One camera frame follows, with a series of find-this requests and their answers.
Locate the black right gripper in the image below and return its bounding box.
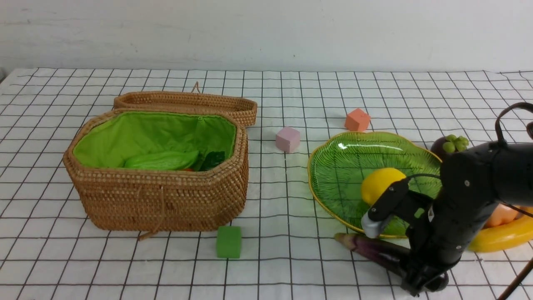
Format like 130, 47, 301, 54
401, 142, 498, 297

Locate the purple eggplant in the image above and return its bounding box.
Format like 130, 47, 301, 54
334, 233, 418, 277

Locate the yellow banana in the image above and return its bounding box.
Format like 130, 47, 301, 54
468, 216, 533, 253

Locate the yellow lemon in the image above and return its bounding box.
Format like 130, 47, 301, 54
361, 167, 407, 206

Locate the orange potato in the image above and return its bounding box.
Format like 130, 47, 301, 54
483, 204, 518, 228

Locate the dark purple mangosteen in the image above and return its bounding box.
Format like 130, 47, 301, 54
430, 134, 470, 162

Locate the dark green vegetable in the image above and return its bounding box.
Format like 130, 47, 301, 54
199, 151, 225, 172

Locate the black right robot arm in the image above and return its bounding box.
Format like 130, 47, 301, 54
401, 126, 532, 296

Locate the white checkered tablecloth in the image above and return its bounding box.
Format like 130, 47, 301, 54
0, 68, 532, 300

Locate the green glass leaf plate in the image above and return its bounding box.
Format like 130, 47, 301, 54
308, 131, 442, 233

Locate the orange foam cube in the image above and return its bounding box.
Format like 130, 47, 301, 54
344, 108, 371, 132

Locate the green foam cube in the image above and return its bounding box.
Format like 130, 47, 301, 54
216, 226, 242, 260

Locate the pink foam cube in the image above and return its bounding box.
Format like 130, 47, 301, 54
275, 127, 301, 153

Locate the woven wicker basket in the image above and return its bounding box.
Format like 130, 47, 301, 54
62, 108, 249, 238

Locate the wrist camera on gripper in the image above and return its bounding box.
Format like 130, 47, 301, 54
361, 177, 433, 238

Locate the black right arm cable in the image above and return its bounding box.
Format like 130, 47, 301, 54
404, 102, 533, 219

